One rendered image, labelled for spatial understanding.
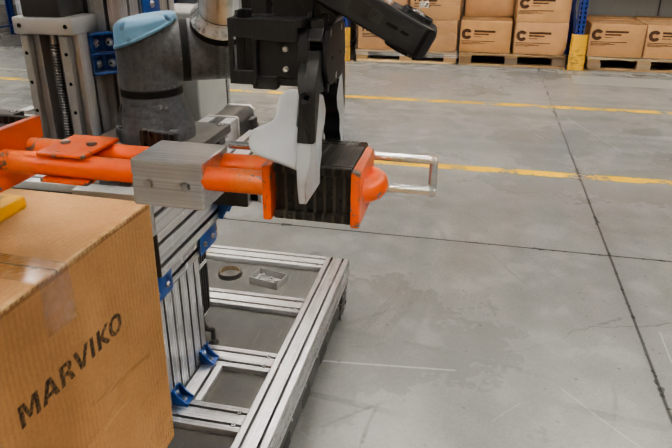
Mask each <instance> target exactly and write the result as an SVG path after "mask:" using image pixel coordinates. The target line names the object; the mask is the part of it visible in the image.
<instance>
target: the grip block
mask: <svg viewBox="0 0 672 448"><path fill-rule="evenodd" d="M31 137H36V138H44V137H43V131H42V125H41V119H40V116H39V115H32V116H23V115H9V114H0V151H1V150H3V149H15V150H25V144H26V141H27V140H28V139H29V138H31ZM35 175H37V174H28V173H17V172H7V171H2V170H0V193H1V192H3V191H5V190H7V189H9V188H11V187H13V186H15V185H17V184H19V183H21V182H23V181H25V180H27V179H29V178H31V177H33V176H35Z"/></svg>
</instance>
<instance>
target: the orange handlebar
mask: <svg viewBox="0 0 672 448"><path fill-rule="evenodd" d="M118 141H119V138H115V137H103V136H90V135H77V134H74V135H72V136H70V137H68V138H66V139H63V140H61V139H48V138H36V137H31V138H29V139H28V140H27V141H26V144H25V150H15V149H3V150H1V151H0V170H2V171H7V172H17V173H28V174H39V175H46V176H44V177H42V178H40V181H41V182H48V183H58V184H69V185H79V186H89V185H90V184H92V183H94V182H95V181H97V180H103V181H114V182H125V183H133V181H132V178H133V174H132V172H131V164H130V160H131V158H132V157H134V156H136V155H137V154H139V153H141V152H142V151H144V150H146V149H148V148H149V147H148V146H135V145H123V144H114V143H116V142H118ZM267 160H268V159H266V158H263V157H260V156H258V155H248V154H235V153H224V154H223V156H222V158H221V166H220V167H215V166H208V167H206V169H205V171H204V175H203V178H202V180H201V183H202V185H203V187H204V188H205V189H206V190H211V191H222V192H233V193H243V194H254V195H262V164H263V163H264V162H265V161H267ZM388 186H389V182H388V177H387V175H386V173H385V172H384V171H382V170H381V169H380V168H377V167H374V166H372V167H371V170H370V173H369V175H368V177H366V179H365V182H364V187H363V203H369V202H373V201H375V200H378V199H380V198H381V197H382V196H383V195H384V194H385V193H386V192H387V190H388Z"/></svg>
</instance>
